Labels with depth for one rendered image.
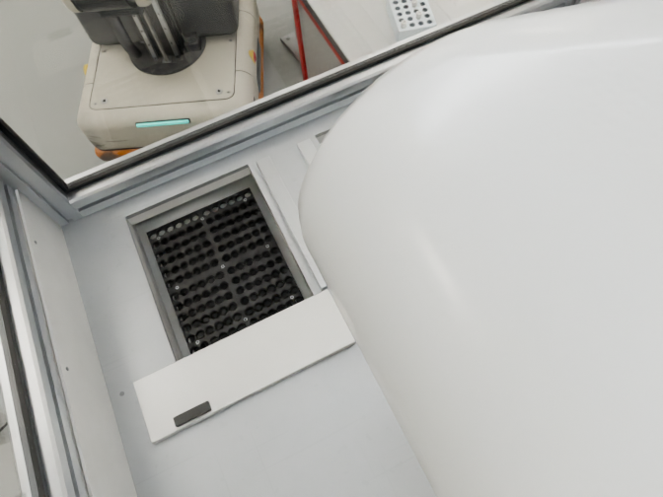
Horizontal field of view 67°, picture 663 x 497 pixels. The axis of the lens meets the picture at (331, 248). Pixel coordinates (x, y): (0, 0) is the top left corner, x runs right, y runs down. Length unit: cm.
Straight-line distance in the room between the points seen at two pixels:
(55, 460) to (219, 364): 21
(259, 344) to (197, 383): 9
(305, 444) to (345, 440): 5
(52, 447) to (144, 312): 23
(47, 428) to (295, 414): 27
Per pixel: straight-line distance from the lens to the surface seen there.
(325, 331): 65
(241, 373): 66
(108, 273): 78
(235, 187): 91
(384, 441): 64
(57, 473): 57
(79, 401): 64
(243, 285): 75
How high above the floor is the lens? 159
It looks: 65 degrees down
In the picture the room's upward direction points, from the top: 8 degrees counter-clockwise
